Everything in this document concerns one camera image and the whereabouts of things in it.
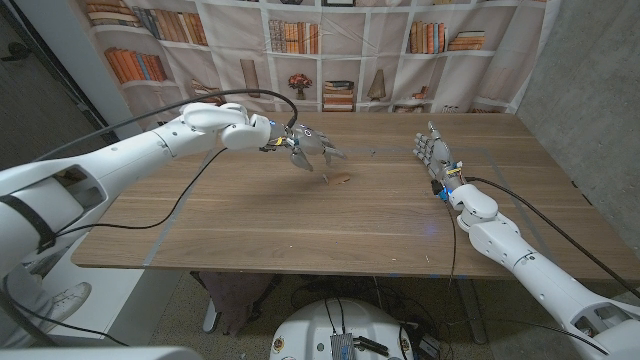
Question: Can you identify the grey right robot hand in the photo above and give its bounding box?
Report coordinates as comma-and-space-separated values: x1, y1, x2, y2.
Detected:
412, 120, 464, 185

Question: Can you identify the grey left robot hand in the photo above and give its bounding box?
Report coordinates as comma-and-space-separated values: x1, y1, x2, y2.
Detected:
279, 122, 347, 173

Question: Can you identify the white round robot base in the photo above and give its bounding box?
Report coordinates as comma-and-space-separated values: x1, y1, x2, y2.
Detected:
269, 298, 415, 360

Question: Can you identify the printed bookshelf backdrop cloth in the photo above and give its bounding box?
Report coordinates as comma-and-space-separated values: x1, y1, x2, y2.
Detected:
74, 0, 564, 132

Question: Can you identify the grey table leg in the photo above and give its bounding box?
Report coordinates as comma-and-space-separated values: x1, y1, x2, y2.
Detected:
455, 278, 489, 345

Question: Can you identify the dark cloth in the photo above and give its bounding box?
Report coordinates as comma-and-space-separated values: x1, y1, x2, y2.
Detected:
192, 271, 281, 337

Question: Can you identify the small grey floor device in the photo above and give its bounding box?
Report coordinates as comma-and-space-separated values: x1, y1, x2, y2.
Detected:
418, 333, 442, 359

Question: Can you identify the black connector bar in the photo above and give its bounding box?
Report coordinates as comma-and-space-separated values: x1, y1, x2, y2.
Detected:
353, 336, 390, 357

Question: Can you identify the grey electronics module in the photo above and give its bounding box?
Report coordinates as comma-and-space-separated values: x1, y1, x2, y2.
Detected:
329, 333, 355, 360

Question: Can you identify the white sneaker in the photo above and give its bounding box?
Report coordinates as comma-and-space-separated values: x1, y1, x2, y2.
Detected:
47, 281, 93, 321

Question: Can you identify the grey trouser leg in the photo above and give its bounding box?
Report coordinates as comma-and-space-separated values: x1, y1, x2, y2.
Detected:
0, 264, 56, 349

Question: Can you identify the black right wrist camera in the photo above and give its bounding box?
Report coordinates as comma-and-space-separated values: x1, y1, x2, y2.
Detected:
430, 178, 451, 202

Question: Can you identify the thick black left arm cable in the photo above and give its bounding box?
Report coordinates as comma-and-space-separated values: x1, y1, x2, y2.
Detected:
0, 88, 300, 349

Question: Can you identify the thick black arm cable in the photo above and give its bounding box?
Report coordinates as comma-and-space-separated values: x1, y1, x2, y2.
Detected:
0, 88, 300, 349
464, 176, 640, 300

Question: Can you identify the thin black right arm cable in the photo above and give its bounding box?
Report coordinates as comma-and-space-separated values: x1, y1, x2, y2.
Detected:
446, 199, 459, 281

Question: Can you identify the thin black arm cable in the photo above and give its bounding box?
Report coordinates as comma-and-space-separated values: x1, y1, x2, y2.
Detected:
446, 199, 459, 281
52, 147, 229, 239

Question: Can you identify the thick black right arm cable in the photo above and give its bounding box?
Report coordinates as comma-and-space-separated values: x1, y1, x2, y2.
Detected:
464, 176, 640, 300

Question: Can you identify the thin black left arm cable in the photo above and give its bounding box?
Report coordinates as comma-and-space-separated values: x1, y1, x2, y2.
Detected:
52, 147, 229, 239

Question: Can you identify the black arm strap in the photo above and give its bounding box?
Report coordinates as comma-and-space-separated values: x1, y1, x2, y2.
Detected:
0, 194, 56, 251

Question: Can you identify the black door handle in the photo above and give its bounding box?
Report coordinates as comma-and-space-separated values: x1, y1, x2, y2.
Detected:
1, 42, 31, 62

